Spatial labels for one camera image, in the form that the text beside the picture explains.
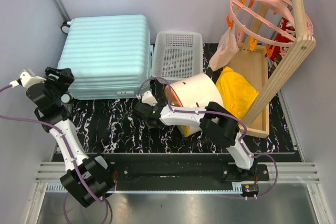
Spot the light blue hard-shell suitcase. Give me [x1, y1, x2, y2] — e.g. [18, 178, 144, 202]
[58, 14, 153, 100]

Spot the white round drum box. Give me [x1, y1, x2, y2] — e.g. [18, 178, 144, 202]
[165, 72, 224, 137]

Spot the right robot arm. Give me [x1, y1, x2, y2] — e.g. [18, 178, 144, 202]
[133, 102, 257, 180]

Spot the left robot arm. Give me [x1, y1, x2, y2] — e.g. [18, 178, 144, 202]
[20, 67, 116, 207]

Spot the black marble pattern mat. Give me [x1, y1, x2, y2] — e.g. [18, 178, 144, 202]
[52, 42, 302, 155]

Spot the white perforated plastic basket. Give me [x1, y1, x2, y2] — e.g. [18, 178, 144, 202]
[151, 31, 203, 83]

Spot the yellow cloth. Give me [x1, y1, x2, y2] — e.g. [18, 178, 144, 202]
[215, 67, 259, 120]

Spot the translucent pink plastic bag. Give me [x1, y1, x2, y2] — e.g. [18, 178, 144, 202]
[209, 28, 239, 71]

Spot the wooden tray base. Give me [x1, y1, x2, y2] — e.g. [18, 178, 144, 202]
[228, 43, 269, 138]

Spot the red cloth item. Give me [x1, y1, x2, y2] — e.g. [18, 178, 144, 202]
[265, 18, 296, 61]

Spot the pink round clip hanger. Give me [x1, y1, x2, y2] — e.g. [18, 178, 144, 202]
[227, 0, 313, 48]

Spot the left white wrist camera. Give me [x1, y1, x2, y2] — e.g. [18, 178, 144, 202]
[9, 69, 46, 89]

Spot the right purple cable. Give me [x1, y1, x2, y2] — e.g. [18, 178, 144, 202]
[137, 77, 279, 200]

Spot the purple cable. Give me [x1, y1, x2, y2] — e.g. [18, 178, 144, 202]
[137, 77, 279, 200]
[0, 83, 114, 224]

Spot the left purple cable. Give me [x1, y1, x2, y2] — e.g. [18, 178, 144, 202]
[0, 83, 114, 224]

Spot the wooden hanger rack frame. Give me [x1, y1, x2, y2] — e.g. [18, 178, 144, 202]
[244, 0, 316, 125]

